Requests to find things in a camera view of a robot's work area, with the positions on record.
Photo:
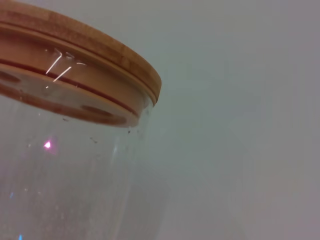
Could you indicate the round wooden jar lid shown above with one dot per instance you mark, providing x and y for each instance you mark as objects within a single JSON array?
[{"x": 87, "y": 82}]

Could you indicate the clear glass water dispenser jar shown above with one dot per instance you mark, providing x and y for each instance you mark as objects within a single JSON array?
[{"x": 62, "y": 180}]

